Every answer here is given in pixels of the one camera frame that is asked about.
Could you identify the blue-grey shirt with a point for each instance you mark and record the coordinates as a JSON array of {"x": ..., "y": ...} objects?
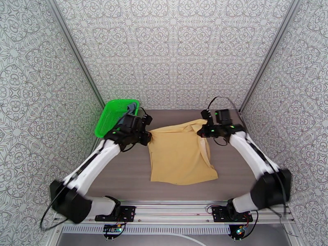
[{"x": 132, "y": 107}]

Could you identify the yellow shirt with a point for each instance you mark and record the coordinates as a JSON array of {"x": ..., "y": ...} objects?
[{"x": 179, "y": 158}]

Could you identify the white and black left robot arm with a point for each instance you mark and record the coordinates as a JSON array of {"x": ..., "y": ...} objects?
[{"x": 94, "y": 163}]

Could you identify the green plastic basket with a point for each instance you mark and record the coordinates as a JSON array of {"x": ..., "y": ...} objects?
[{"x": 107, "y": 119}]

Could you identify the slotted white vent strip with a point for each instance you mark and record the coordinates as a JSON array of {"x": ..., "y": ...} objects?
[{"x": 166, "y": 229}]

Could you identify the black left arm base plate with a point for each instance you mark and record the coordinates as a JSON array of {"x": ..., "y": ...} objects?
[{"x": 128, "y": 213}]

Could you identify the aluminium rail frame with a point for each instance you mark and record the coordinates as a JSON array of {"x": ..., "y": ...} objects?
[{"x": 174, "y": 210}]

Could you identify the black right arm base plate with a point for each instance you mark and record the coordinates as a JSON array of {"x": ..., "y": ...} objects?
[{"x": 219, "y": 214}]

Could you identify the aluminium corner post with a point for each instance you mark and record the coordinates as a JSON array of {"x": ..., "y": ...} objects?
[
  {"x": 269, "y": 53},
  {"x": 74, "y": 50}
]

